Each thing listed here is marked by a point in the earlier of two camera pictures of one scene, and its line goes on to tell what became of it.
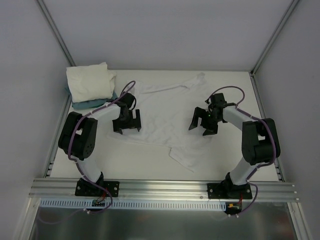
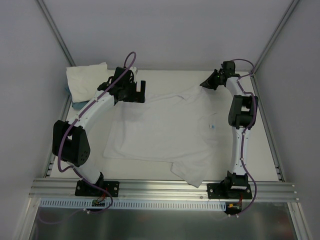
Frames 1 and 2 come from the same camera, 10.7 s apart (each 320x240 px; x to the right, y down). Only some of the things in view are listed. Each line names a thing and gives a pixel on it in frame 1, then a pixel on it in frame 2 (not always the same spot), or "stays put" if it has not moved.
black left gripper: [126, 124] -> [136, 92]
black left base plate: [84, 188] stays put
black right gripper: [204, 122] -> [216, 78]
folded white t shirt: [90, 82] stays put
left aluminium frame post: [57, 32] stays put
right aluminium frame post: [292, 5] stays put
